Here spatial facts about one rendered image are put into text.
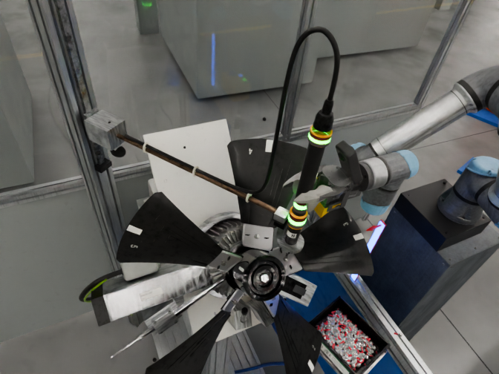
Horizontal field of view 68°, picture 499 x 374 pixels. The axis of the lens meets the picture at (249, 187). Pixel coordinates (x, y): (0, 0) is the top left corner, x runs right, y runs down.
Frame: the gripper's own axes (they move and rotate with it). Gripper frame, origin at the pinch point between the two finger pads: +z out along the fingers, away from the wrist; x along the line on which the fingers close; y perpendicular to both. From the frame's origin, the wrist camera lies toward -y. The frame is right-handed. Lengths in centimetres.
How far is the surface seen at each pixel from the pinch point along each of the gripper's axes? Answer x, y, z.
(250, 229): 7.9, 21.5, 4.5
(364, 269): -10.3, 31.1, -24.0
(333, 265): -6.6, 28.9, -15.0
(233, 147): 24.3, 5.9, 3.6
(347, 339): -18, 62, -23
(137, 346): 43, 147, 41
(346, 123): 70, 47, -81
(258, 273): -4.1, 23.2, 7.9
